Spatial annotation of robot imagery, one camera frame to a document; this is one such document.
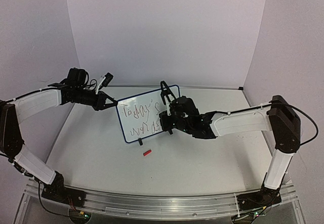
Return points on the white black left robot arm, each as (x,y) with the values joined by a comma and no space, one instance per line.
(30,121)

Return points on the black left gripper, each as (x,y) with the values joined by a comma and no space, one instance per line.
(99,103)

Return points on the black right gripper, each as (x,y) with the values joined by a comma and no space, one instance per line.
(171,106)

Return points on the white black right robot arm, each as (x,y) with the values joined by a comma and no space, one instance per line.
(277,117)

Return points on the red marker cap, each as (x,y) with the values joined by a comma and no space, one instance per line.
(147,152)

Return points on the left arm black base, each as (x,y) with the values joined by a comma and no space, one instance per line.
(58,192)

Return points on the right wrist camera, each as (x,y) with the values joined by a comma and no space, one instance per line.
(166,94)

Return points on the rear aluminium table trim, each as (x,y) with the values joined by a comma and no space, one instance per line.
(241,88)

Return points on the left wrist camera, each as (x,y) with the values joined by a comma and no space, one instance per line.
(104,82)

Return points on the left black whiteboard foot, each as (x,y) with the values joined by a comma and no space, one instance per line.
(140,141)

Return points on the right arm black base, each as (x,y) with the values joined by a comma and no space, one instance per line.
(264,197)

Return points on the aluminium front rail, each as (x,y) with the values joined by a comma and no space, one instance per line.
(180,207)

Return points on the blue-framed whiteboard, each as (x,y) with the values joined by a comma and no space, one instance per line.
(139,115)

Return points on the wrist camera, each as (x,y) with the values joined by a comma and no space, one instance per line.
(104,82)
(166,94)

